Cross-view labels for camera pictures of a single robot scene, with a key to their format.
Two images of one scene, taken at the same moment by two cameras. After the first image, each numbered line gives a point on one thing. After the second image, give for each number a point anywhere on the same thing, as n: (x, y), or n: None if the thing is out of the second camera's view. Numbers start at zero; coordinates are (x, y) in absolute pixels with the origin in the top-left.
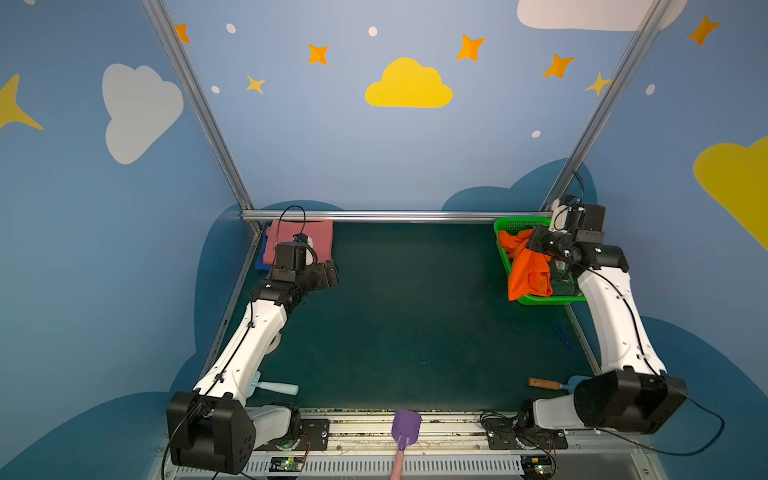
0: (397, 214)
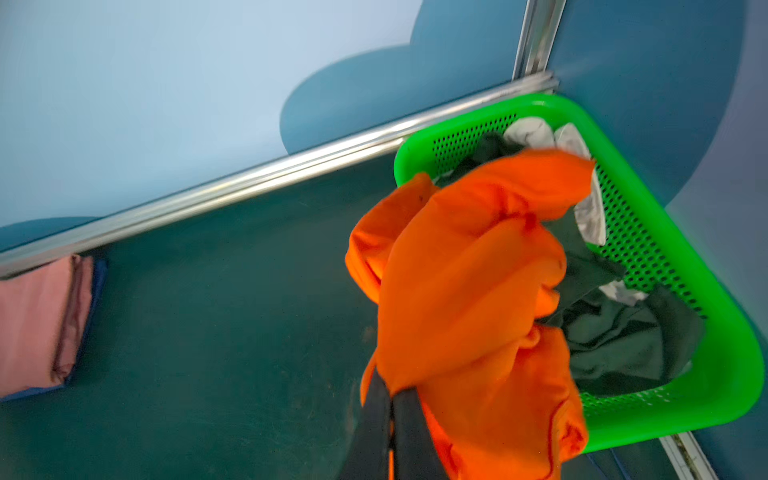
0: (364, 146)
